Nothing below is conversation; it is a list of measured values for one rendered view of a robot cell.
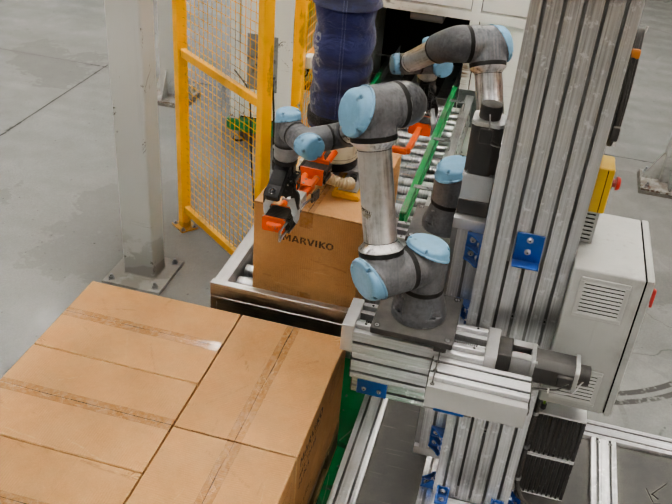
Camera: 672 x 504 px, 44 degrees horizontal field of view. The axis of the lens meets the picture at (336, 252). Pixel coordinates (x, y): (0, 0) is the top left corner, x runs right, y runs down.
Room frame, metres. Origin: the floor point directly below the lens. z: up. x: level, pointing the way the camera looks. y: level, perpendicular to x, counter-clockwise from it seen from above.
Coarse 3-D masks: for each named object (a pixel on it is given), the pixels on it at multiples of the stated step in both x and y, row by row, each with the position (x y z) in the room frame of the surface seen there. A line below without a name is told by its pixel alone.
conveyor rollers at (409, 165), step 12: (456, 108) 4.53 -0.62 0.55; (456, 120) 4.35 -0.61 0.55; (432, 132) 4.18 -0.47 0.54; (444, 132) 4.18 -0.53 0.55; (396, 144) 3.97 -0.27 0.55; (420, 144) 4.01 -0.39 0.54; (444, 144) 4.07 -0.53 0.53; (408, 156) 3.85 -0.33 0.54; (420, 156) 3.85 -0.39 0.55; (408, 168) 3.75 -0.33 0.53; (432, 168) 3.73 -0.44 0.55; (408, 180) 3.58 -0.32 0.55; (432, 180) 3.63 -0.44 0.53; (420, 192) 3.47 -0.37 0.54; (396, 204) 3.32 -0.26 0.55; (420, 204) 3.37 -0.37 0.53; (396, 216) 3.22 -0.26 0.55; (240, 276) 2.64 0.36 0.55; (252, 276) 2.69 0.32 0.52
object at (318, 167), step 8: (304, 160) 2.57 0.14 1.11; (320, 160) 2.57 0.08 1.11; (304, 168) 2.51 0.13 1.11; (312, 168) 2.50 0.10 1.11; (320, 168) 2.53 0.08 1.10; (328, 168) 2.53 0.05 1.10; (312, 176) 2.50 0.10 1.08; (320, 176) 2.49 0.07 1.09; (328, 176) 2.53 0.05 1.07; (320, 184) 2.49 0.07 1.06
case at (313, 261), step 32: (320, 192) 2.64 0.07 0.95; (256, 224) 2.54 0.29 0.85; (320, 224) 2.48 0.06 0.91; (352, 224) 2.45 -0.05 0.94; (256, 256) 2.54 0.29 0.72; (288, 256) 2.51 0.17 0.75; (320, 256) 2.48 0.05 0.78; (352, 256) 2.45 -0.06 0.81; (288, 288) 2.50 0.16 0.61; (320, 288) 2.48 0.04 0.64; (352, 288) 2.45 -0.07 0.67
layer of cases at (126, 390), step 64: (64, 320) 2.28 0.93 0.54; (128, 320) 2.31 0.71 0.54; (192, 320) 2.35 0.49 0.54; (256, 320) 2.38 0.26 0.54; (0, 384) 1.93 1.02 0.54; (64, 384) 1.96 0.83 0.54; (128, 384) 1.99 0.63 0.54; (192, 384) 2.01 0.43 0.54; (256, 384) 2.04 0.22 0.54; (320, 384) 2.07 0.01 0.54; (0, 448) 1.67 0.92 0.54; (64, 448) 1.69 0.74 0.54; (128, 448) 1.71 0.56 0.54; (192, 448) 1.74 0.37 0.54; (256, 448) 1.76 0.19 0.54; (320, 448) 2.04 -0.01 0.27
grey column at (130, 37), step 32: (128, 0) 3.33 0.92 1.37; (128, 32) 3.33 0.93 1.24; (128, 64) 3.33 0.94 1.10; (128, 96) 3.33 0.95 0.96; (128, 128) 3.34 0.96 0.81; (128, 160) 3.34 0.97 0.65; (128, 192) 3.34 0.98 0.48; (160, 192) 3.43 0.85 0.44; (128, 224) 3.34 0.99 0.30; (160, 224) 3.41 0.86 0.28; (128, 256) 3.35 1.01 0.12; (160, 256) 3.40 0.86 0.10; (128, 288) 3.24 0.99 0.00; (160, 288) 3.25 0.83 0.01
